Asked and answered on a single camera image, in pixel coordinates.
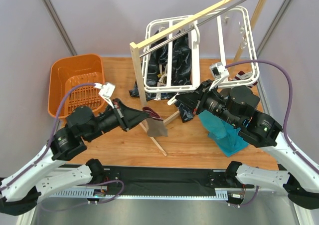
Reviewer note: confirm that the wooden drying rack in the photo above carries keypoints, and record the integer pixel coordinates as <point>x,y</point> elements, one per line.
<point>250,11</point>

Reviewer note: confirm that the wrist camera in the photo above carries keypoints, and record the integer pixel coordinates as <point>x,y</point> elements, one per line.
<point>106,92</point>
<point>219,73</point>

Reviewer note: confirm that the orange laundry basket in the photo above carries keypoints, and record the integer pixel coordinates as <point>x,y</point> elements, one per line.
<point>69,72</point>

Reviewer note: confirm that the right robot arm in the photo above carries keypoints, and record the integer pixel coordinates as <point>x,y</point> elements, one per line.
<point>299,180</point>

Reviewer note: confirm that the black base cloth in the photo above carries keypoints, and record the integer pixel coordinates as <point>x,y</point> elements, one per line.
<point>187,181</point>

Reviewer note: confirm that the teal cloth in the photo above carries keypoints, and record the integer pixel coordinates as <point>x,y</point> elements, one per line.
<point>223,134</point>

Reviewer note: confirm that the grey maroon striped sock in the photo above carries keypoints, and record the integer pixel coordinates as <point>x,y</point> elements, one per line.
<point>156,127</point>

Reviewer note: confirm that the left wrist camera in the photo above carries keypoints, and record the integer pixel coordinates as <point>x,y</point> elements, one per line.
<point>106,92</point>

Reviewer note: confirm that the dark patterned shorts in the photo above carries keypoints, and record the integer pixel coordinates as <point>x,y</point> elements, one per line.
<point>181,72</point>

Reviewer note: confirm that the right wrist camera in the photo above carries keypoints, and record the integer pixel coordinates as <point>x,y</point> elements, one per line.
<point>219,73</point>

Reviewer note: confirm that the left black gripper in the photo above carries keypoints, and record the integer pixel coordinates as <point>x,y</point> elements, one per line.
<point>121,115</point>

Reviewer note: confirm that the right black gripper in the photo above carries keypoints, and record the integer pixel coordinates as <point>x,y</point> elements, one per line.
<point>198,101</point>

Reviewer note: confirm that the slotted cable duct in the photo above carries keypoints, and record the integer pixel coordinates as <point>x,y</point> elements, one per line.
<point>100,193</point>

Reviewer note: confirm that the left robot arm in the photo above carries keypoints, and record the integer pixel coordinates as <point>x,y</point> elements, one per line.
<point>23,190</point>

